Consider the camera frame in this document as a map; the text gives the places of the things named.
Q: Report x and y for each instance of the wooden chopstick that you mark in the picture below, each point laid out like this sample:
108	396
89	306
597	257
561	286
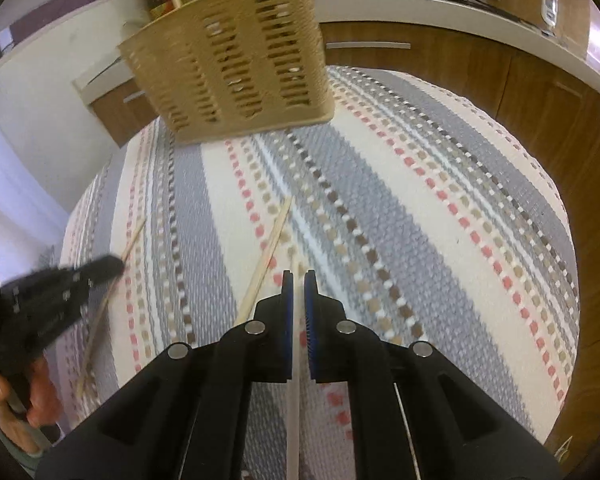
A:
251	295
101	311
293	388

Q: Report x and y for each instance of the striped woven tablecloth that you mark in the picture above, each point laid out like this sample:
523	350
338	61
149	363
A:
387	295

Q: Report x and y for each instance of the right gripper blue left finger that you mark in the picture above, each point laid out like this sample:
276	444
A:
184	415

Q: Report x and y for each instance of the wooden base cabinets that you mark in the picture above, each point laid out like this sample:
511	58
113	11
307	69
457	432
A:
480	85

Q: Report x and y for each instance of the person's left hand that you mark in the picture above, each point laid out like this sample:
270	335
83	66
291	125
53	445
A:
45	409

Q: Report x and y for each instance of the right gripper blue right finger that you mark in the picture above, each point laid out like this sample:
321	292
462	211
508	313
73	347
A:
414	414

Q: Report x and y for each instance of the tan plastic utensil basket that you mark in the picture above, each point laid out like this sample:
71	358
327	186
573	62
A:
216	69

